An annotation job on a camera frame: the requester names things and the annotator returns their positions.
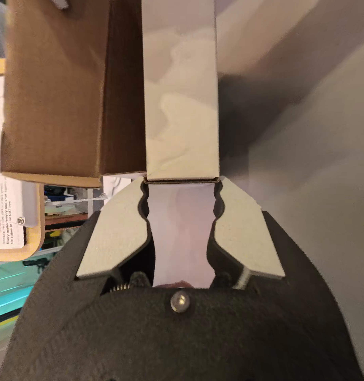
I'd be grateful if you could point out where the printed instruction sheet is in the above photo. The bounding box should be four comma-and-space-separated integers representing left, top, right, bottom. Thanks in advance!
0, 76, 25, 250

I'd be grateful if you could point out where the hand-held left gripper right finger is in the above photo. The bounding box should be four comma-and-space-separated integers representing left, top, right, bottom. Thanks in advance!
207, 176, 286, 289

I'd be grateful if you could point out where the white cardboard box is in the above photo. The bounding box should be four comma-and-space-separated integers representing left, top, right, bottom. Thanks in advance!
0, 0, 221, 189

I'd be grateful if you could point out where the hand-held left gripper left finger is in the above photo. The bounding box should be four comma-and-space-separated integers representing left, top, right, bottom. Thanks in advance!
76, 177, 156, 282

